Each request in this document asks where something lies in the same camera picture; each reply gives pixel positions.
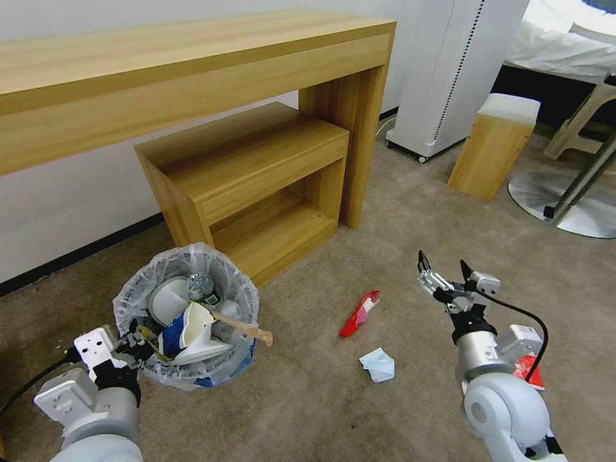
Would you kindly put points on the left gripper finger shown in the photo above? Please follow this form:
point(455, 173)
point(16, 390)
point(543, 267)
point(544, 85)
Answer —
point(135, 358)
point(131, 337)

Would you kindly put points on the white bed sheet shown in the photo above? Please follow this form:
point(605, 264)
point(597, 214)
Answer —
point(558, 43)

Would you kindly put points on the red and white packet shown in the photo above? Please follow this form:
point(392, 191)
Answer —
point(522, 369)

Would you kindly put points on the crumpled pale blue tissue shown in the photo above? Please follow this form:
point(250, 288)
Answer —
point(380, 364)

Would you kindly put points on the white standing appliance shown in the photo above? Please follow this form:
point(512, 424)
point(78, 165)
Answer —
point(457, 72)

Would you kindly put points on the slanted metal stand pole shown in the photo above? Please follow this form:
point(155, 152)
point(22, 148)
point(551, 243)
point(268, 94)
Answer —
point(584, 178)

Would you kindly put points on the pale wooden stick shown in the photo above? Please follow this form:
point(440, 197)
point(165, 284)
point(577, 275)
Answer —
point(245, 331)

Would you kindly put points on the red snack wrapper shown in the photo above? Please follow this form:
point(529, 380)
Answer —
point(358, 315)

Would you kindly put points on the white paper plate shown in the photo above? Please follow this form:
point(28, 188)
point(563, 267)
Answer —
point(202, 353)

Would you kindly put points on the round metal stand base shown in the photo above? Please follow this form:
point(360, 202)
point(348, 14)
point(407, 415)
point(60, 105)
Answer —
point(534, 197)

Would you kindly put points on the wooden stool with white top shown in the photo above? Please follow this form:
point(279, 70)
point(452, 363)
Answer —
point(486, 154)

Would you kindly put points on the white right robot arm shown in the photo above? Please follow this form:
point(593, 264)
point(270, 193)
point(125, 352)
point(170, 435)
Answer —
point(500, 409)

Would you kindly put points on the yellow peel strip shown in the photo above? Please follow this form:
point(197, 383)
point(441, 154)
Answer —
point(153, 345)

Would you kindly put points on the grey paper bowl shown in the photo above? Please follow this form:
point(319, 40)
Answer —
point(166, 301)

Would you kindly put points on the torn white paper cup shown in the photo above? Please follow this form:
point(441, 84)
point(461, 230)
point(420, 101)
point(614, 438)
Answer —
point(197, 325)

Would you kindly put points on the long wooden desk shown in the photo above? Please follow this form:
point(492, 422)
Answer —
point(192, 72)

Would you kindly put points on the beige plastic chair leg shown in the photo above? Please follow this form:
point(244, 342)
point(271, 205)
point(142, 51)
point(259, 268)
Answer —
point(572, 130)

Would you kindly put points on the low wooden shelf cabinet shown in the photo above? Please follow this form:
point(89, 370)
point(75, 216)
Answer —
point(240, 159)

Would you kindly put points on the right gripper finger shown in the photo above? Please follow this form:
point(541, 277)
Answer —
point(468, 284)
point(430, 281)

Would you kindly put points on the blue and white carton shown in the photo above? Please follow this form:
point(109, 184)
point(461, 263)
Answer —
point(171, 337)

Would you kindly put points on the trash bin with clear liner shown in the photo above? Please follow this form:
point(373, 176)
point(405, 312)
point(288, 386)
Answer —
point(139, 289)

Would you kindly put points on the crushed clear plastic bottle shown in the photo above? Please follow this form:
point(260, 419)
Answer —
point(199, 286)

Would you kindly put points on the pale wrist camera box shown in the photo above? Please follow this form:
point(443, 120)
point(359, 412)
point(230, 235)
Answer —
point(94, 347)
point(485, 283)

